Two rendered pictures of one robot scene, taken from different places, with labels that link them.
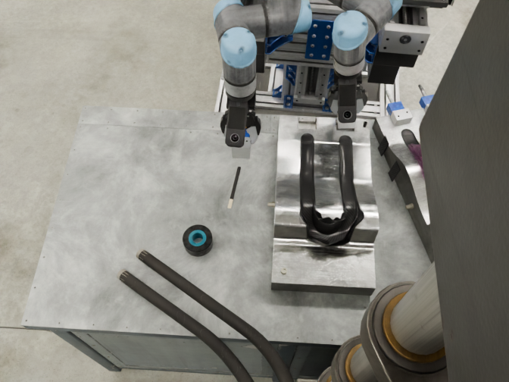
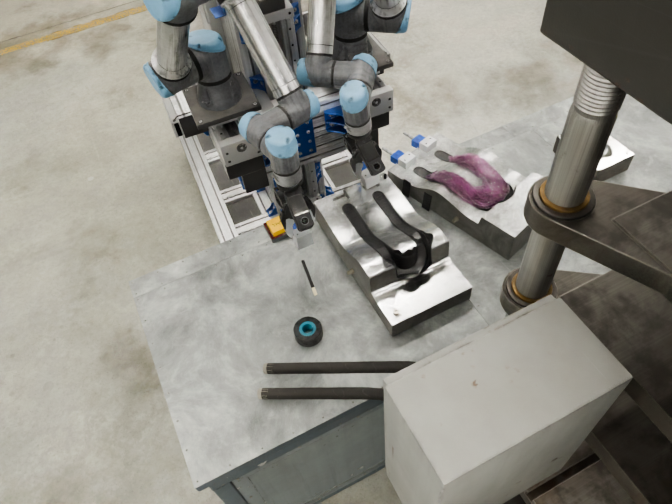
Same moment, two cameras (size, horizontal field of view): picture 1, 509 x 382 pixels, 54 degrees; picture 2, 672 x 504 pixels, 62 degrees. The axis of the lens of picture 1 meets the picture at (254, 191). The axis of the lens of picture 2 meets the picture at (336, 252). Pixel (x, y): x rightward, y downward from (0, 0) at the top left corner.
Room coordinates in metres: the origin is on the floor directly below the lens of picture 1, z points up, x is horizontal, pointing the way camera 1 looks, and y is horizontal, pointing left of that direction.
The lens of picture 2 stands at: (-0.23, 0.39, 2.19)
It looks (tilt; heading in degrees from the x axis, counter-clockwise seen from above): 52 degrees down; 336
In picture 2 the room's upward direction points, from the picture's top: 7 degrees counter-clockwise
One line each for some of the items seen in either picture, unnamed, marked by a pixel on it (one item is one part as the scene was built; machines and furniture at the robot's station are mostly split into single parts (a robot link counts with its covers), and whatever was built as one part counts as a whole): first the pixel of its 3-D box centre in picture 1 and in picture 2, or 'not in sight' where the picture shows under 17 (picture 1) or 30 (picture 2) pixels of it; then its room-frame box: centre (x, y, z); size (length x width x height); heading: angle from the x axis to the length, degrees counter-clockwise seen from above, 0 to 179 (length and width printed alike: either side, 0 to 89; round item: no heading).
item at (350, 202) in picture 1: (329, 182); (388, 228); (0.67, -0.20, 0.92); 0.35 x 0.16 x 0.09; 177
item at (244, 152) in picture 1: (242, 133); (296, 226); (0.81, 0.03, 0.93); 0.13 x 0.05 x 0.05; 176
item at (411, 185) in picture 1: (451, 178); (471, 185); (0.71, -0.55, 0.86); 0.50 x 0.26 x 0.11; 14
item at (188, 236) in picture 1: (198, 240); (308, 331); (0.54, 0.15, 0.82); 0.08 x 0.08 x 0.04
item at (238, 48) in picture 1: (238, 55); (282, 150); (0.79, 0.03, 1.25); 0.09 x 0.08 x 0.11; 11
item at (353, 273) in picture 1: (323, 195); (388, 243); (0.65, -0.19, 0.87); 0.50 x 0.26 x 0.14; 177
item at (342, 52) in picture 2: not in sight; (351, 42); (1.33, -0.48, 1.09); 0.15 x 0.15 x 0.10
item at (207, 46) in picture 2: not in sight; (205, 54); (1.39, 0.02, 1.20); 0.13 x 0.12 x 0.14; 101
